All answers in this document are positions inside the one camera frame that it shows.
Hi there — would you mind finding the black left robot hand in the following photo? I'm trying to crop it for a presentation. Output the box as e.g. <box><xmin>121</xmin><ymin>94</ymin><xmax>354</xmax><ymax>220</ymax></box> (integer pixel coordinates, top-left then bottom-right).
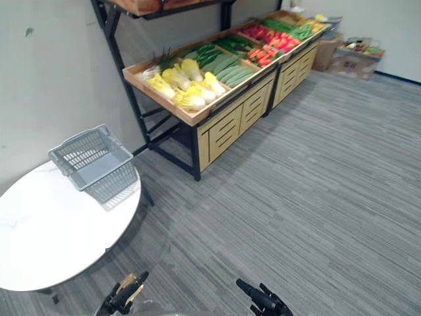
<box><xmin>94</xmin><ymin>271</ymin><xmax>150</xmax><ymax>316</ymax></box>

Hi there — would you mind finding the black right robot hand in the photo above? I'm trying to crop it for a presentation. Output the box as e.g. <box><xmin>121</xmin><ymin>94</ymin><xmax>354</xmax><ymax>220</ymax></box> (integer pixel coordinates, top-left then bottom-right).
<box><xmin>235</xmin><ymin>278</ymin><xmax>294</xmax><ymax>316</ymax></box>

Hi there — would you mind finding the grey plastic shopping basket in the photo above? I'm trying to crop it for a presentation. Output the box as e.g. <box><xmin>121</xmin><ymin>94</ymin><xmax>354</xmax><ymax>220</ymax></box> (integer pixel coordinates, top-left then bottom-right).
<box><xmin>47</xmin><ymin>123</ymin><xmax>139</xmax><ymax>204</ymax></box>

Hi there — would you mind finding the yellow vegetable pile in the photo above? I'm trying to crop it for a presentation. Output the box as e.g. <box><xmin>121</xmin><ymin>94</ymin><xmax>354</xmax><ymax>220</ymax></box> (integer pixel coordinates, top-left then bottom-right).
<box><xmin>305</xmin><ymin>13</ymin><xmax>328</xmax><ymax>34</ymax></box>

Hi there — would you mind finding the grey robot torso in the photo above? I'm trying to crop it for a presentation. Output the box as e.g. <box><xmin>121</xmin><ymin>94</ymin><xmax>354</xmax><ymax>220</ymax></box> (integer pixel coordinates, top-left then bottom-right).
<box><xmin>130</xmin><ymin>300</ymin><xmax>253</xmax><ymax>316</ymax></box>

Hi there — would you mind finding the round white table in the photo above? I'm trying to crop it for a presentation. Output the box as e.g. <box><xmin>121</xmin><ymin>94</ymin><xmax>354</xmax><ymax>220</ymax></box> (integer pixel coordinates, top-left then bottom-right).
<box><xmin>0</xmin><ymin>160</ymin><xmax>155</xmax><ymax>296</ymax></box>

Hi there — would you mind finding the yellow napa cabbage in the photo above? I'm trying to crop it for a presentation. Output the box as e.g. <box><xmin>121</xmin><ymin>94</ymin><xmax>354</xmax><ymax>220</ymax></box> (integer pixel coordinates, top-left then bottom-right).
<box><xmin>180</xmin><ymin>58</ymin><xmax>205</xmax><ymax>83</ymax></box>
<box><xmin>202</xmin><ymin>71</ymin><xmax>228</xmax><ymax>97</ymax></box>
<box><xmin>173</xmin><ymin>86</ymin><xmax>207</xmax><ymax>112</ymax></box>
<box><xmin>161</xmin><ymin>63</ymin><xmax>192</xmax><ymax>92</ymax></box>
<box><xmin>189</xmin><ymin>81</ymin><xmax>218</xmax><ymax>102</ymax></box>
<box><xmin>147</xmin><ymin>73</ymin><xmax>178</xmax><ymax>100</ymax></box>

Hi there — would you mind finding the pale green gourd pile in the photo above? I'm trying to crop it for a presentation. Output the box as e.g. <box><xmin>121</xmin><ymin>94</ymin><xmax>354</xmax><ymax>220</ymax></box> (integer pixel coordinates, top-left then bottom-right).
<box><xmin>201</xmin><ymin>53</ymin><xmax>257</xmax><ymax>88</ymax></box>

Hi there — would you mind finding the green onion bunch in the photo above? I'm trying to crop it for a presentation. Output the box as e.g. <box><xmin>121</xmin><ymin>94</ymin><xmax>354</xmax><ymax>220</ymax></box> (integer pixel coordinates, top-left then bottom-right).
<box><xmin>137</xmin><ymin>47</ymin><xmax>180</xmax><ymax>82</ymax></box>

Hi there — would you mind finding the orange carrot pile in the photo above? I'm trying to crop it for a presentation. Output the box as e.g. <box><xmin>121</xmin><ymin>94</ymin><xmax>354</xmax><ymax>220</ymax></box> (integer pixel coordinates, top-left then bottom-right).
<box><xmin>245</xmin><ymin>47</ymin><xmax>281</xmax><ymax>69</ymax></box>

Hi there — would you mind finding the tall brown cardboard box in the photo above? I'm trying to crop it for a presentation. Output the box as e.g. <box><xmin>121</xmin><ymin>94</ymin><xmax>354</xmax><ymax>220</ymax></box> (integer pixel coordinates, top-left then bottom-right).
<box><xmin>311</xmin><ymin>32</ymin><xmax>343</xmax><ymax>72</ymax></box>

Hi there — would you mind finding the wide cardboard box with goods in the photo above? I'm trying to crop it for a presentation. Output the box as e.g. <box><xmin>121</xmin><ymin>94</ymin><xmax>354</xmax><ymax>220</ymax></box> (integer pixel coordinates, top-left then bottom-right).
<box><xmin>330</xmin><ymin>36</ymin><xmax>386</xmax><ymax>82</ymax></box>

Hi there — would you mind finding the dark green cucumber pile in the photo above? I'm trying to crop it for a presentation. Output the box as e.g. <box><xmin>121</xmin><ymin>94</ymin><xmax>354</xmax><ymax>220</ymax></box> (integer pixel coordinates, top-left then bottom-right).
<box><xmin>215</xmin><ymin>34</ymin><xmax>257</xmax><ymax>56</ymax></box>

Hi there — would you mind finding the red orange pepper pile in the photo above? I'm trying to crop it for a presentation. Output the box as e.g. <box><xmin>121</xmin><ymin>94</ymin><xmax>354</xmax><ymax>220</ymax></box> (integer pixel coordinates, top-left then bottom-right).
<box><xmin>262</xmin><ymin>32</ymin><xmax>302</xmax><ymax>54</ymax></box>

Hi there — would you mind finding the red tomato pile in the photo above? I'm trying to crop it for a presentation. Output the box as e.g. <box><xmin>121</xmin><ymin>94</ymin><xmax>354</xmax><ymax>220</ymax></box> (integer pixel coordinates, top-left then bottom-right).
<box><xmin>241</xmin><ymin>24</ymin><xmax>276</xmax><ymax>43</ymax></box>

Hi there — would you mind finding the green pepper pile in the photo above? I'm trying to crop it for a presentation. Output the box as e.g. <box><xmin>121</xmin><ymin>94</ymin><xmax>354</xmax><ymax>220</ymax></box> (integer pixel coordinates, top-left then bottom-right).
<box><xmin>288</xmin><ymin>23</ymin><xmax>316</xmax><ymax>43</ymax></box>

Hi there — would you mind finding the green bean pile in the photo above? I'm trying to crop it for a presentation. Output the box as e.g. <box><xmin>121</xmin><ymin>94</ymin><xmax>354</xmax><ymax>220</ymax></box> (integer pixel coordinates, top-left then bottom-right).
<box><xmin>260</xmin><ymin>17</ymin><xmax>294</xmax><ymax>34</ymax></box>

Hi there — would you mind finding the silver metal crate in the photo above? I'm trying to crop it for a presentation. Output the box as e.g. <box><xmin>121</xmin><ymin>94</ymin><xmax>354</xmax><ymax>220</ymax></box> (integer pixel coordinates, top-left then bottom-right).
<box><xmin>324</xmin><ymin>15</ymin><xmax>343</xmax><ymax>40</ymax></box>

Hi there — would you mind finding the wooden overhead shelf tray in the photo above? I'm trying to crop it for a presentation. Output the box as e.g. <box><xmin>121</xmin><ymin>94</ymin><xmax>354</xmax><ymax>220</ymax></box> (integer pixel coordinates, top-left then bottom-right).
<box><xmin>108</xmin><ymin>0</ymin><xmax>238</xmax><ymax>21</ymax></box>

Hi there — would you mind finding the wooden produce stand black frame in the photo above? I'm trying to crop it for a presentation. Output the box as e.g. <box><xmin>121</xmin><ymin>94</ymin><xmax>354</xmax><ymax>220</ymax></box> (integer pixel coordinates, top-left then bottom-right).
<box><xmin>234</xmin><ymin>9</ymin><xmax>333</xmax><ymax>110</ymax></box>
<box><xmin>89</xmin><ymin>0</ymin><xmax>281</xmax><ymax>182</ymax></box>

